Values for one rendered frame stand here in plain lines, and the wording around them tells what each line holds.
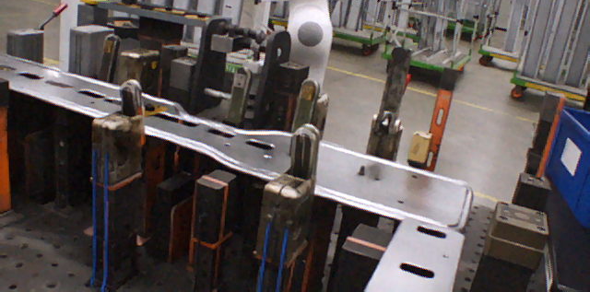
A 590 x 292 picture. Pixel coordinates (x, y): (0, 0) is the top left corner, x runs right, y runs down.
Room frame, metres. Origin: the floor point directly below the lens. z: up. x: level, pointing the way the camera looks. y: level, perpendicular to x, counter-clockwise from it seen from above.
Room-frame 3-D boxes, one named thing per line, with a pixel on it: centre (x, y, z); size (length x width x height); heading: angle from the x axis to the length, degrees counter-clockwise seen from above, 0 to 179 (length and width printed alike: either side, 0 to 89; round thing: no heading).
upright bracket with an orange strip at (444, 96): (0.99, -0.28, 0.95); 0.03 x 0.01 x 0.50; 70
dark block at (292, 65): (1.17, 0.02, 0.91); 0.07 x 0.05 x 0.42; 160
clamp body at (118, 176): (0.86, 0.31, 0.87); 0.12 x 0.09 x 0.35; 160
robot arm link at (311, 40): (1.45, 0.00, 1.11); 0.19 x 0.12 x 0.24; 2
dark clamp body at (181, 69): (1.24, 0.27, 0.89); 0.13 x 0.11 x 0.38; 160
